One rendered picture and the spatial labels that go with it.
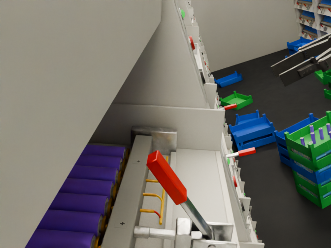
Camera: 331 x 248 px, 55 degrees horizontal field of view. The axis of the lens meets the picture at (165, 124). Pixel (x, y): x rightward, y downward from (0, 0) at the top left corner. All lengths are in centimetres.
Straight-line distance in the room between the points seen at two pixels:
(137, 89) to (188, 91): 5
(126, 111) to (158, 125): 4
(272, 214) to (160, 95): 165
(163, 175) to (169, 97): 17
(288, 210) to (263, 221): 15
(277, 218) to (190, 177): 161
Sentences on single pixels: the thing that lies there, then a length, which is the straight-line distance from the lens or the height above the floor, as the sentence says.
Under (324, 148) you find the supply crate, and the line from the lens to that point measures 177.
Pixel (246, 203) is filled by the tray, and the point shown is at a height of 94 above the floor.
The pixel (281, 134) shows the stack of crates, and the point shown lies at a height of 19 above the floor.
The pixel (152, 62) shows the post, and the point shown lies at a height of 122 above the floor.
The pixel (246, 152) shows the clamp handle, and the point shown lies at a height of 93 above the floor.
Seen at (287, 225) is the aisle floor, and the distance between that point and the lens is 187.
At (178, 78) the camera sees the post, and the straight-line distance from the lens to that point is 34.
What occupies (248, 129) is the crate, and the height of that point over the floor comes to 8.
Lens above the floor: 129
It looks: 22 degrees down
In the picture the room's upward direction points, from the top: 21 degrees counter-clockwise
